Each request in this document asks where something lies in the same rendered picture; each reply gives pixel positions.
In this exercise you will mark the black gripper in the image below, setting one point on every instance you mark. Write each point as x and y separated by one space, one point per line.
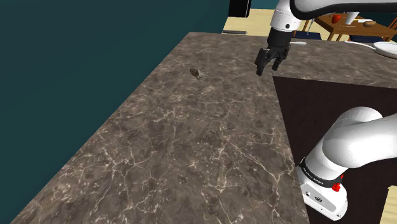
279 38

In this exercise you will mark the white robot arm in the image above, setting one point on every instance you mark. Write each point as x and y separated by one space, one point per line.
356 141

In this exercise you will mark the small white flat utensil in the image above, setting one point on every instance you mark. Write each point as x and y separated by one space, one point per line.
299 43

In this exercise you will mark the black box-shaped furniture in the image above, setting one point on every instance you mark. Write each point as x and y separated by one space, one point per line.
238 7

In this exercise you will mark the dark robot stand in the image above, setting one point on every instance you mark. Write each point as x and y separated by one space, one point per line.
310 108

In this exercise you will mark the small mottled brown lump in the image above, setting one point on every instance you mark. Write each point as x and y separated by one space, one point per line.
195 73

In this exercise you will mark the wooden dining table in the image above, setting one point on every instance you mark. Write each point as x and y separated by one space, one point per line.
350 29

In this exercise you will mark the long white utensil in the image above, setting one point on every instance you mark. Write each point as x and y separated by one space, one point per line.
359 44

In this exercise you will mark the white plate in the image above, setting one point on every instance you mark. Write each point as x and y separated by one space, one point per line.
387 49

